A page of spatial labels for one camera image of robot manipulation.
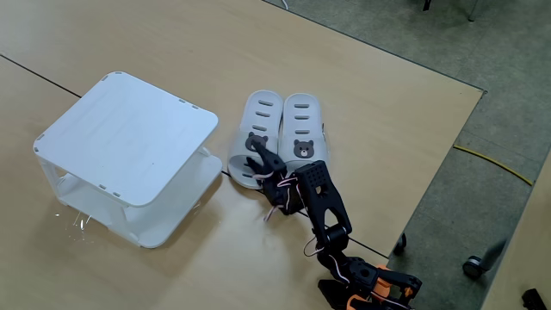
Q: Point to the white bear slipper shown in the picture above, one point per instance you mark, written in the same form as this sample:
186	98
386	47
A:
301	125
260	116

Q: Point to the white two-tier plastic box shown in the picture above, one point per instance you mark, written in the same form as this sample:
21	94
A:
129	138

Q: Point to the black caster wheel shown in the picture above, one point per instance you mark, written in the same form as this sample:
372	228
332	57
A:
400	244

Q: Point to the grey caster wheel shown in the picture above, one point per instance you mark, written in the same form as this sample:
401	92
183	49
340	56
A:
473	267

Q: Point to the grey metal chair leg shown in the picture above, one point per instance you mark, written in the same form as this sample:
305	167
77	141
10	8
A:
473	10

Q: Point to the black object on floor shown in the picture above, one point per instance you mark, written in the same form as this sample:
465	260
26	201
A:
534	300

